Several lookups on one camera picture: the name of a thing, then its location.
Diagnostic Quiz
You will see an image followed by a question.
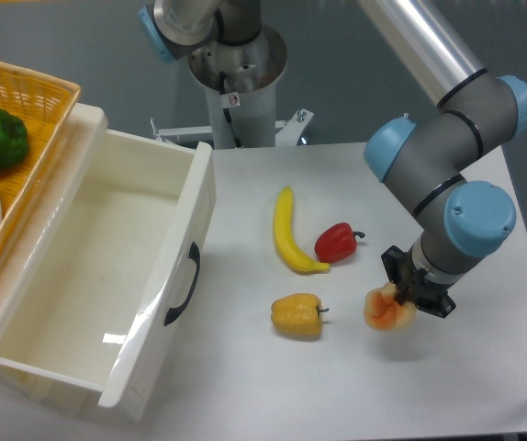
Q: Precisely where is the red bell pepper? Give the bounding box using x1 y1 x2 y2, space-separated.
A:
314 222 365 264

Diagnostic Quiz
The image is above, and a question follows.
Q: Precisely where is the black cable on pedestal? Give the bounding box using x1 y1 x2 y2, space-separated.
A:
219 71 245 149

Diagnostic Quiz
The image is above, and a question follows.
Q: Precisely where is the round orange bread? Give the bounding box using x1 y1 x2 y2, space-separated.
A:
364 282 417 331

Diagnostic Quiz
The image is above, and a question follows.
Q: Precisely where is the yellow woven basket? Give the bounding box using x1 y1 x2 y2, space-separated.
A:
0 62 81 258

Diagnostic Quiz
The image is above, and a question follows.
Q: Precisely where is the white metal base frame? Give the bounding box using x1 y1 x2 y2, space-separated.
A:
150 108 314 149

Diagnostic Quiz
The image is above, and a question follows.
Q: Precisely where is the black drawer handle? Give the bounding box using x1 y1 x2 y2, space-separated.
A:
163 242 201 326

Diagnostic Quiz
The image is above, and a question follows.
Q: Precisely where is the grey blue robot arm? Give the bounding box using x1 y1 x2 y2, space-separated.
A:
138 1 527 318

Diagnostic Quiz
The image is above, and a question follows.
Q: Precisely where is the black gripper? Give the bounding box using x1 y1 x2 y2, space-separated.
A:
381 245 455 318

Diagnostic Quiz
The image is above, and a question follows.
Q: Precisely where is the yellow bell pepper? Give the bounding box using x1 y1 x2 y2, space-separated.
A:
270 293 330 340

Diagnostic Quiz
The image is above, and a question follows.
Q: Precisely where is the white drawer cabinet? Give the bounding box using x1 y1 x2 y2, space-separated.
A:
0 107 170 421

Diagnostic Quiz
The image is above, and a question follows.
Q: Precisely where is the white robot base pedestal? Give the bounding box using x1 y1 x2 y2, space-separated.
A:
188 25 287 148

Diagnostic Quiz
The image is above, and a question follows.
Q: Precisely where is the open white drawer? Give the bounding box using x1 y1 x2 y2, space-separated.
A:
0 128 218 410

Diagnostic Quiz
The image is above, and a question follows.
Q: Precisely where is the yellow banana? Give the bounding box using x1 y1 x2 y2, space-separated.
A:
273 187 331 275

